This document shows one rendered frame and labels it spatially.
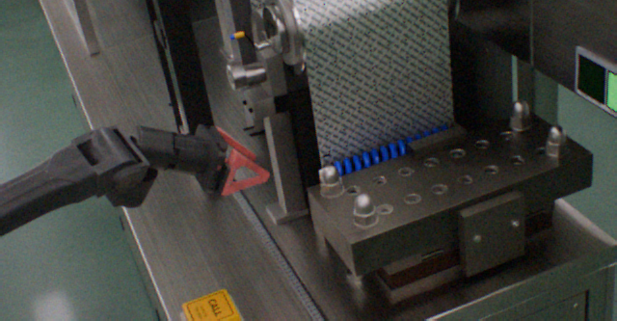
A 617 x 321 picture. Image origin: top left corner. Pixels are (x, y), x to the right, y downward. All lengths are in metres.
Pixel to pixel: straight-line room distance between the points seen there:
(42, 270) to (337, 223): 2.00
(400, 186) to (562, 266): 0.27
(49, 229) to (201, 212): 1.81
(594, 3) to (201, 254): 0.72
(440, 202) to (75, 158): 0.51
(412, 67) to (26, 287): 2.00
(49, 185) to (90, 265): 1.92
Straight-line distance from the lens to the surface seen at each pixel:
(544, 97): 1.69
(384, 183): 1.29
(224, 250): 1.42
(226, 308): 1.27
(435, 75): 1.36
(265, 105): 1.34
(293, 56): 1.25
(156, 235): 1.50
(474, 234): 1.25
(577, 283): 1.38
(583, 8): 1.19
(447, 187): 1.26
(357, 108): 1.32
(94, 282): 2.96
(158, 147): 1.20
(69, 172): 1.14
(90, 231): 3.21
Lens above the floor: 1.75
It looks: 31 degrees down
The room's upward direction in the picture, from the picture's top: 9 degrees counter-clockwise
